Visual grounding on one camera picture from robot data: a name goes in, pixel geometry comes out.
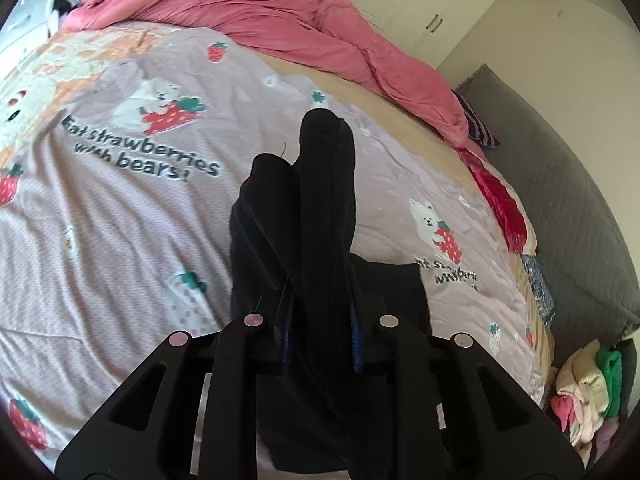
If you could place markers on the red cloth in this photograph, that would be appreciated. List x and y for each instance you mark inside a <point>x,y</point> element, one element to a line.
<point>502,200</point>

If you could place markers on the strawberry bear printed bed sheet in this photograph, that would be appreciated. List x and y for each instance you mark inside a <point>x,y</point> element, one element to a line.
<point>125,200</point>

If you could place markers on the pink garment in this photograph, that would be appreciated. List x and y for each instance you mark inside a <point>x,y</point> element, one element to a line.
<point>561,412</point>

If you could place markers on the black shirt with orange patches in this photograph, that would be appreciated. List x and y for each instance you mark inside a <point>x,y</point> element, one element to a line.
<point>325,240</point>

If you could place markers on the purple striped cloth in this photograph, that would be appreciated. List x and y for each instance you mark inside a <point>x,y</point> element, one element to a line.
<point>477,122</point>

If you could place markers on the pink duvet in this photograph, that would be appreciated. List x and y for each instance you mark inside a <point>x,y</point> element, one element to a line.
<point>300,15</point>

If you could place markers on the pile of folded clothes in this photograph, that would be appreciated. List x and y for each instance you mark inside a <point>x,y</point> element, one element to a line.
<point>580,380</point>

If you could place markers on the grey quilted headboard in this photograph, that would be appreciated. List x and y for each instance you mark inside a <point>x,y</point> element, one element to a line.
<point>565,185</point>

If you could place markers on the blue floral cloth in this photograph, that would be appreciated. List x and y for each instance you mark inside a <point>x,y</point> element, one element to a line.
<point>540,290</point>

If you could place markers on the green garment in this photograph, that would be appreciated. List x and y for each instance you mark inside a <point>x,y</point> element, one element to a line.
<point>610,382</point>

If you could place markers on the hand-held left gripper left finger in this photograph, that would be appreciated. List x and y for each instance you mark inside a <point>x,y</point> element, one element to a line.
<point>235,390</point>

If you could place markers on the beige mattress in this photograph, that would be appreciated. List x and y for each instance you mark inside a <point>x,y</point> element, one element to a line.
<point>400,110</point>

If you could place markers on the white drawer cabinet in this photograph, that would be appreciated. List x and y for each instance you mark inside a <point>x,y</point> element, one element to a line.
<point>25,10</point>

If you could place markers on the lavender garment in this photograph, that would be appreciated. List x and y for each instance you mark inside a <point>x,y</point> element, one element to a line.
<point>605,437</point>

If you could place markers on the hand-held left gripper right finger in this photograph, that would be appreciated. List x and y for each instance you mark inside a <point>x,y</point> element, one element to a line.
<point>415,390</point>

